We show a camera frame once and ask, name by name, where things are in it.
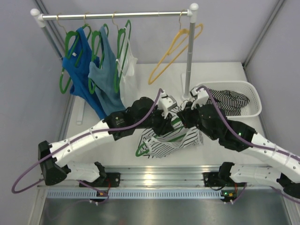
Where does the white black-striped tank top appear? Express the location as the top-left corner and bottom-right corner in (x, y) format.
(135, 106), (203, 158)

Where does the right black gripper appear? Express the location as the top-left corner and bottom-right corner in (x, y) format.
(178, 99), (218, 140)

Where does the green hanger with white top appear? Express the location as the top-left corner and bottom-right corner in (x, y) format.
(112, 11), (132, 93)

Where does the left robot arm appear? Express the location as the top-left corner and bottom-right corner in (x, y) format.
(38, 96), (177, 187)

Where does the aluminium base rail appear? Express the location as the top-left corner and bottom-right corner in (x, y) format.
(105, 165), (219, 188)

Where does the grey-blue tank top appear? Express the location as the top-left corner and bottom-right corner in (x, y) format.
(88, 25), (125, 116)

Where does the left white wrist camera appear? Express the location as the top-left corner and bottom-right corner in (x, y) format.
(157, 90), (178, 119)

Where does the green hanger with blue top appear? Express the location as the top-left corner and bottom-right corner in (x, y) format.
(56, 13), (92, 94)

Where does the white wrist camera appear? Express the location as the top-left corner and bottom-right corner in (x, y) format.
(157, 90), (178, 119)
(190, 88), (209, 110)

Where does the black white-striped garment in basket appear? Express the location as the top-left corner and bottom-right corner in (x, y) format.
(209, 89), (250, 116)

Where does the slotted grey cable duct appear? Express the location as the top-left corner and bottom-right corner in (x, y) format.
(46, 189), (237, 199)

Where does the bright blue tank top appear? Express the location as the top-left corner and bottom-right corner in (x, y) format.
(62, 27), (106, 119)

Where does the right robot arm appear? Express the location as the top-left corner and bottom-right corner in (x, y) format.
(177, 104), (300, 199)

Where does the white and silver clothes rack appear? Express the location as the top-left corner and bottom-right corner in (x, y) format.
(30, 3), (199, 101)

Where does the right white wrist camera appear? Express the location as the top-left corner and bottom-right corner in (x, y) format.
(190, 88), (209, 110)

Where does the white plastic laundry basket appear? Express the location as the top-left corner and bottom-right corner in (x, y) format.
(194, 81), (262, 119)

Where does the green hanger with grey-blue top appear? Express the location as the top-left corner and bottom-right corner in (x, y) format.
(83, 13), (109, 95)

